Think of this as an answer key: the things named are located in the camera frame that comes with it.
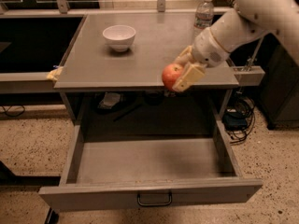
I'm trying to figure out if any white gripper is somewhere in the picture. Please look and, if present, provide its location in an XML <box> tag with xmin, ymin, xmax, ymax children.
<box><xmin>172</xmin><ymin>27</ymin><xmax>230</xmax><ymax>92</ymax></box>

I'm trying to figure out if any red apple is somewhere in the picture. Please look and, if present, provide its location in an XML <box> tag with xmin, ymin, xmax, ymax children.
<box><xmin>162</xmin><ymin>63</ymin><xmax>183</xmax><ymax>91</ymax></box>

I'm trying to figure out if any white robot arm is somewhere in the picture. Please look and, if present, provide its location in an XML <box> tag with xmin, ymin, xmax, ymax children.
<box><xmin>172</xmin><ymin>0</ymin><xmax>299</xmax><ymax>92</ymax></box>

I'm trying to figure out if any open grey top drawer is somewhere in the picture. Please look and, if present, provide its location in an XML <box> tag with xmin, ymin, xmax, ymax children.
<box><xmin>39</xmin><ymin>122</ymin><xmax>263</xmax><ymax>212</ymax></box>

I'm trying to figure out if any clear plastic water bottle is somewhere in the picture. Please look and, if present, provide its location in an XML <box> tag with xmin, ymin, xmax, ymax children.
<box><xmin>193</xmin><ymin>0</ymin><xmax>214</xmax><ymax>36</ymax></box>

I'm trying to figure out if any white ceramic bowl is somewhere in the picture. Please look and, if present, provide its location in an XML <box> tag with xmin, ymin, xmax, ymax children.
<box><xmin>102</xmin><ymin>25</ymin><xmax>136</xmax><ymax>52</ymax></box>

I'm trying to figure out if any grey cabinet table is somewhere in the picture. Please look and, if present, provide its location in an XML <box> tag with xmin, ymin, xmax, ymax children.
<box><xmin>54</xmin><ymin>12</ymin><xmax>241</xmax><ymax>142</ymax></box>

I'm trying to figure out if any yellow tape scrap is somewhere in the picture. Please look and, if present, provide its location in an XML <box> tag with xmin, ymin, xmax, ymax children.
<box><xmin>47</xmin><ymin>66</ymin><xmax>64</xmax><ymax>82</ymax></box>

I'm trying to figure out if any black cable bundle on floor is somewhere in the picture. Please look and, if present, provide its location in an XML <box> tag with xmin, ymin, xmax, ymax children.
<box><xmin>222</xmin><ymin>96</ymin><xmax>256</xmax><ymax>146</ymax></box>

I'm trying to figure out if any black drawer handle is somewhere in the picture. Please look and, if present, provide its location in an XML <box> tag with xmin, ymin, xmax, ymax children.
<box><xmin>136</xmin><ymin>192</ymin><xmax>173</xmax><ymax>207</ymax></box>

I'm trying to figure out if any black cable on left floor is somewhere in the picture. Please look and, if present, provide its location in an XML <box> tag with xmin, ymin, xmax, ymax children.
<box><xmin>0</xmin><ymin>105</ymin><xmax>26</xmax><ymax>118</ymax></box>

